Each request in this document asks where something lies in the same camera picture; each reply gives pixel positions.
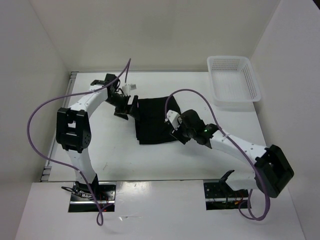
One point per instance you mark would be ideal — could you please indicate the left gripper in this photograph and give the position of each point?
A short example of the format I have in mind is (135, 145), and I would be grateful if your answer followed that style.
(126, 108)

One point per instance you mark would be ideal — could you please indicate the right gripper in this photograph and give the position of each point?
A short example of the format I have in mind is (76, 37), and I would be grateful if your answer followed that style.
(177, 135)

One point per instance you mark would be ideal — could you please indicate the black shorts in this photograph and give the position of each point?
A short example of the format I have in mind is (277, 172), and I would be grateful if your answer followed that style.
(151, 128)

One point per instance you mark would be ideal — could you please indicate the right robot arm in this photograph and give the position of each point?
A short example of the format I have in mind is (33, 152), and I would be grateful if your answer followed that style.
(271, 171)

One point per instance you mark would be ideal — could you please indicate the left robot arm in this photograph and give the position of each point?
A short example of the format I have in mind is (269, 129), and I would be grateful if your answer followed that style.
(73, 130)

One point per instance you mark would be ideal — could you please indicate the white plastic basket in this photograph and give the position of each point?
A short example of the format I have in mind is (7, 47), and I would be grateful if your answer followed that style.
(233, 80)

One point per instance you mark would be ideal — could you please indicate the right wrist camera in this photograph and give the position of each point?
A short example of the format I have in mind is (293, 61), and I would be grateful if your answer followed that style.
(174, 118)

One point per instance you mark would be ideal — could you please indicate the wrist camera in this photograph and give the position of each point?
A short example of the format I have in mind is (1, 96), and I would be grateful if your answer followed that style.
(174, 118)
(127, 88)

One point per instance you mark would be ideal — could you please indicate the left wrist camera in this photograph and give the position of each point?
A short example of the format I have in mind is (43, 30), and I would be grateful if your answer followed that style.
(127, 88)

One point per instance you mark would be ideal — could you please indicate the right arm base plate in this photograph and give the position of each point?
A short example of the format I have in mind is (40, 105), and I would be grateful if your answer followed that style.
(218, 196)

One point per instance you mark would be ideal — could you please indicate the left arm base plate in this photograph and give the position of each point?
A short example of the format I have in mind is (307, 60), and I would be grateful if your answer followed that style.
(82, 202)

